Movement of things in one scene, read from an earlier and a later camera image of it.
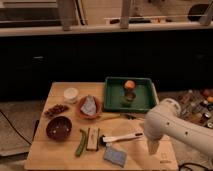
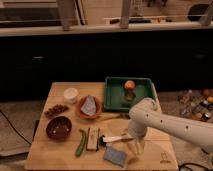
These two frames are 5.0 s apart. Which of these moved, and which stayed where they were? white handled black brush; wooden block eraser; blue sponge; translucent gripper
Moved: translucent gripper
Stayed: wooden block eraser; blue sponge; white handled black brush
